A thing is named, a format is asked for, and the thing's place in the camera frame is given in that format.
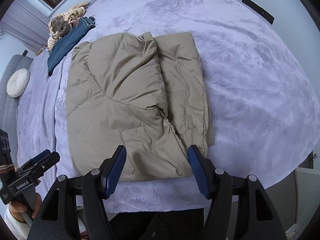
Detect grey window curtain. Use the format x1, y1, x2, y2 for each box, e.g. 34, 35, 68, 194
1, 0, 49, 53

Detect round cream pleated cushion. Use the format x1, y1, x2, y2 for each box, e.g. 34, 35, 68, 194
7, 68, 30, 98

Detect brown striped clothes pile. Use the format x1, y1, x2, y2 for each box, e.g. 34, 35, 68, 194
47, 1, 91, 51

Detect lavender plush bed blanket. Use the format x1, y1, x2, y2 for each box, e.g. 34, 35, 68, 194
17, 0, 319, 212

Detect folded blue jeans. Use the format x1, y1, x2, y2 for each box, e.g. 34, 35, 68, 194
47, 16, 95, 76

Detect beige puffer jacket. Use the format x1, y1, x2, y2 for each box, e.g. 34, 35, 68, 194
66, 32, 214, 182

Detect person's left hand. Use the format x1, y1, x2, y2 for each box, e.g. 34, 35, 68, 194
9, 193, 42, 223

